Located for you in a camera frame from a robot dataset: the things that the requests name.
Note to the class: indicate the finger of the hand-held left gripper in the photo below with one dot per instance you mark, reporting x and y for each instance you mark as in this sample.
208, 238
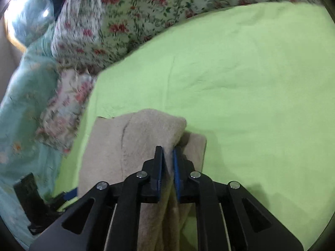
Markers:
70, 195

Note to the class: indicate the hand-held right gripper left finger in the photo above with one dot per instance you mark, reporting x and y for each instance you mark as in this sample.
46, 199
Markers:
160, 174

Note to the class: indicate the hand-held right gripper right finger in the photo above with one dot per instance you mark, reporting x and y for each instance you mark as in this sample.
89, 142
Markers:
176, 174

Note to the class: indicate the beige patterned knit sweater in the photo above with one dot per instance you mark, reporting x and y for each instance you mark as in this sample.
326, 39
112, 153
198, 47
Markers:
146, 133

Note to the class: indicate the teal floral blanket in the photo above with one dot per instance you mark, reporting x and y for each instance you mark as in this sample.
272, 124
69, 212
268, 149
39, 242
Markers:
23, 115

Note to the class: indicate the ruffled floral pillow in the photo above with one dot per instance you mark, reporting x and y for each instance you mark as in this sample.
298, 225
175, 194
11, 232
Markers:
68, 104

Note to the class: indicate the light green bed sheet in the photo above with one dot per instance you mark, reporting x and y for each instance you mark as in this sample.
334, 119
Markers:
248, 83

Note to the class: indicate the red floral white quilt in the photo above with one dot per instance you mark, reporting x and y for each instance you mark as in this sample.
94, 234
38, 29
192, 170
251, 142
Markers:
136, 13

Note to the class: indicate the glossy grey bag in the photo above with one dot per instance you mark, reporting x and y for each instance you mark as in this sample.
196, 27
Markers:
31, 15

